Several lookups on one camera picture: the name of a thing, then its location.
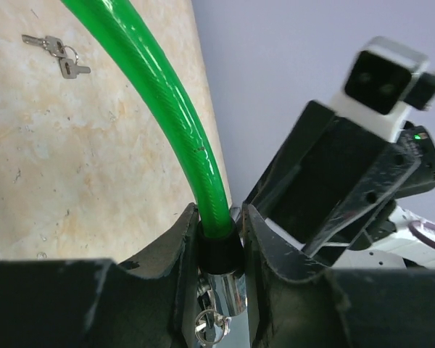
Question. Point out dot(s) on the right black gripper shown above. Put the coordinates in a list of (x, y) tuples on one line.
[(329, 180)]

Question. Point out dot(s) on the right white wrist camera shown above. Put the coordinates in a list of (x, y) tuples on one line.
[(386, 80)]

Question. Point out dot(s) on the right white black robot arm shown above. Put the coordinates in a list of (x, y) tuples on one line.
[(402, 235)]

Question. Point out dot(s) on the green cable lock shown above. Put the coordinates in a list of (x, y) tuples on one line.
[(123, 34)]

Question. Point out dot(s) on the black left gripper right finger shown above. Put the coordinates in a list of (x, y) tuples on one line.
[(294, 301)]

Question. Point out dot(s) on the silver key bunch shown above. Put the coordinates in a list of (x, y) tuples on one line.
[(211, 327), (66, 56)]

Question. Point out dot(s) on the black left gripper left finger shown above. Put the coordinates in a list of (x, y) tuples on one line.
[(148, 300)]

